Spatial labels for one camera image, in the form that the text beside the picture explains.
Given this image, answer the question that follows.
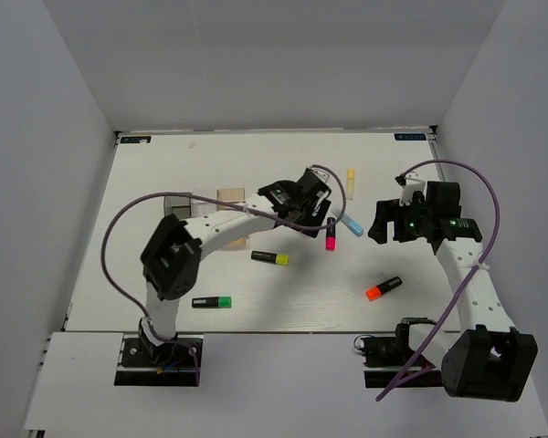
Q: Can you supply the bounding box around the right blue table label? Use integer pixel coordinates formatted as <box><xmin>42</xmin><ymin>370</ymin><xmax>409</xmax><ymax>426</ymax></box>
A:
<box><xmin>394</xmin><ymin>132</ymin><xmax>427</xmax><ymax>141</ymax></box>

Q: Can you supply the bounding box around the yellow black highlighter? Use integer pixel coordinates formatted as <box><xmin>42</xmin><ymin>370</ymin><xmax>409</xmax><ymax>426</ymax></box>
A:
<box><xmin>250</xmin><ymin>251</ymin><xmax>290</xmax><ymax>266</ymax></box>

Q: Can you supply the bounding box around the left blue table label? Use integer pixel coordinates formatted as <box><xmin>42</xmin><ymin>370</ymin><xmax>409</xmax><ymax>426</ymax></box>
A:
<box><xmin>120</xmin><ymin>136</ymin><xmax>152</xmax><ymax>144</ymax></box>

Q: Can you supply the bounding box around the blue table label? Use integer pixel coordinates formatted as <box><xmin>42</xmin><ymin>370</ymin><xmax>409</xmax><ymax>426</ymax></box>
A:
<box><xmin>394</xmin><ymin>132</ymin><xmax>427</xmax><ymax>141</ymax></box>
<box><xmin>120</xmin><ymin>136</ymin><xmax>152</xmax><ymax>144</ymax></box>

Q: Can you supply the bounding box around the pastel yellow highlighter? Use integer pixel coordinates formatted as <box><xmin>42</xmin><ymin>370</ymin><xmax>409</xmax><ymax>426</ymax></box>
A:
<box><xmin>345</xmin><ymin>168</ymin><xmax>355</xmax><ymax>200</ymax></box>

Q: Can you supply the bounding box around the pink black highlighter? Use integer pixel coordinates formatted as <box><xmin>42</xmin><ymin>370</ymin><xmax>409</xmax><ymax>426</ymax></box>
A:
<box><xmin>325</xmin><ymin>217</ymin><xmax>336</xmax><ymax>251</ymax></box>

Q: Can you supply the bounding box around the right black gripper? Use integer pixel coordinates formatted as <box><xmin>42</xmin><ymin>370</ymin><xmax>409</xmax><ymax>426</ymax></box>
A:
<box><xmin>368</xmin><ymin>194</ymin><xmax>433</xmax><ymax>245</ymax></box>

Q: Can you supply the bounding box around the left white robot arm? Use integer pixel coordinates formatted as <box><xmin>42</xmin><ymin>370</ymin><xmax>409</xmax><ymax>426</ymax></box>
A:
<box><xmin>139</xmin><ymin>169</ymin><xmax>332</xmax><ymax>364</ymax></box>

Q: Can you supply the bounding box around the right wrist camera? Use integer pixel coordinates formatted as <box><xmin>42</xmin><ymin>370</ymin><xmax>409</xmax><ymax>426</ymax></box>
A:
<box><xmin>395</xmin><ymin>171</ymin><xmax>427</xmax><ymax>206</ymax></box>

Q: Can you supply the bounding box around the green black highlighter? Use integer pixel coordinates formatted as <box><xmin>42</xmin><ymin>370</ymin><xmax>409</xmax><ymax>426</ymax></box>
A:
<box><xmin>192</xmin><ymin>297</ymin><xmax>232</xmax><ymax>308</ymax></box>

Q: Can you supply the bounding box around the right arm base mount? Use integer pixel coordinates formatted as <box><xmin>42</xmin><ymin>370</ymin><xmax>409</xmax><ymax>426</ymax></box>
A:
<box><xmin>353</xmin><ymin>318</ymin><xmax>443</xmax><ymax>389</ymax></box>

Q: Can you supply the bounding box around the purple cable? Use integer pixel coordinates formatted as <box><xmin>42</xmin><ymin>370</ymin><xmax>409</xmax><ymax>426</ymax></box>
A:
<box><xmin>100</xmin><ymin>163</ymin><xmax>348</xmax><ymax>382</ymax></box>
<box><xmin>374</xmin><ymin>159</ymin><xmax>501</xmax><ymax>402</ymax></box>

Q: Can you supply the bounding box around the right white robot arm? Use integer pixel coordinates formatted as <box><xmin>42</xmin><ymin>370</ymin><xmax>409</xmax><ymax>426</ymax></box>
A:
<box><xmin>368</xmin><ymin>172</ymin><xmax>538</xmax><ymax>402</ymax></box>

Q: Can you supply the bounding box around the grey transparent container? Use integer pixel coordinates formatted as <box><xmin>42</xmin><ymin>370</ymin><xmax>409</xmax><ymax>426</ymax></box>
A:
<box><xmin>163</xmin><ymin>195</ymin><xmax>193</xmax><ymax>220</ymax></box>

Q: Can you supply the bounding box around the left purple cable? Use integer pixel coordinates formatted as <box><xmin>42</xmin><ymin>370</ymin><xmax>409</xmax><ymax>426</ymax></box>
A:
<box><xmin>100</xmin><ymin>163</ymin><xmax>348</xmax><ymax>382</ymax></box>

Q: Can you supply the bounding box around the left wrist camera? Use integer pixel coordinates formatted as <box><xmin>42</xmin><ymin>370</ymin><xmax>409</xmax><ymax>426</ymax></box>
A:
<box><xmin>308</xmin><ymin>165</ymin><xmax>330</xmax><ymax>183</ymax></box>

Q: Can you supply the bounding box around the orange transparent container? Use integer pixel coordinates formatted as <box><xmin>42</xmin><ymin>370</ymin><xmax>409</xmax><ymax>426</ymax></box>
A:
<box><xmin>216</xmin><ymin>188</ymin><xmax>248</xmax><ymax>251</ymax></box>

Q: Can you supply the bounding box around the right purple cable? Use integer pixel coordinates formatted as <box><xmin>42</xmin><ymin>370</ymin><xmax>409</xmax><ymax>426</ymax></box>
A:
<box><xmin>374</xmin><ymin>159</ymin><xmax>501</xmax><ymax>402</ymax></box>

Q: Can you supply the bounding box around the clear transparent container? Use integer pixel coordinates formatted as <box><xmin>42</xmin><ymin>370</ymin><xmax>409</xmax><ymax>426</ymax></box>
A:
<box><xmin>191</xmin><ymin>189</ymin><xmax>217</xmax><ymax>217</ymax></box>

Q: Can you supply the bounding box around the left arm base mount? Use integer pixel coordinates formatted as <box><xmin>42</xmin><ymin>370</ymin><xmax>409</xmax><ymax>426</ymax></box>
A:
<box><xmin>114</xmin><ymin>337</ymin><xmax>204</xmax><ymax>387</ymax></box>

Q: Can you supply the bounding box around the pastel blue highlighter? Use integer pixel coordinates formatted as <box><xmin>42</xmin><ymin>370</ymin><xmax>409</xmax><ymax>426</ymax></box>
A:
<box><xmin>332</xmin><ymin>207</ymin><xmax>364</xmax><ymax>237</ymax></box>

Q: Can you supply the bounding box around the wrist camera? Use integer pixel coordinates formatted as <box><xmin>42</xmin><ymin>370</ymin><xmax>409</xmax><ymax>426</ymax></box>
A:
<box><xmin>308</xmin><ymin>165</ymin><xmax>330</xmax><ymax>183</ymax></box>
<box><xmin>395</xmin><ymin>171</ymin><xmax>427</xmax><ymax>206</ymax></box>

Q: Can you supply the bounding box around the orange black highlighter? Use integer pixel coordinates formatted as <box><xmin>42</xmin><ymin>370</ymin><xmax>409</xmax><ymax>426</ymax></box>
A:
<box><xmin>365</xmin><ymin>276</ymin><xmax>402</xmax><ymax>301</ymax></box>

